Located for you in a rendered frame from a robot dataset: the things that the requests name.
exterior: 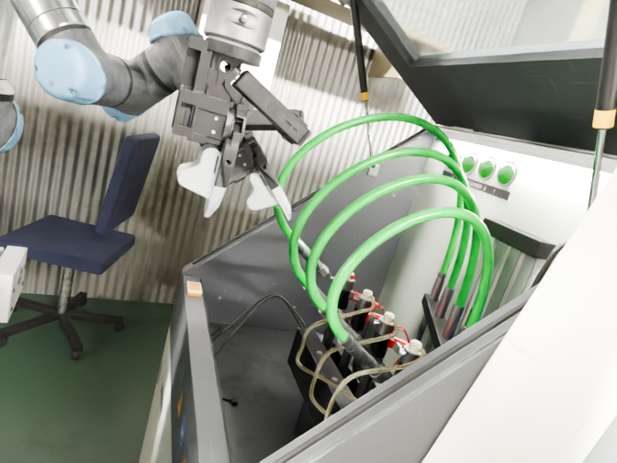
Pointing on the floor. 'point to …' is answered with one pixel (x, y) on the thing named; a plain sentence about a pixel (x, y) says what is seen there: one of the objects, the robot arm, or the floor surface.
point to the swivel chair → (84, 243)
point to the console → (550, 361)
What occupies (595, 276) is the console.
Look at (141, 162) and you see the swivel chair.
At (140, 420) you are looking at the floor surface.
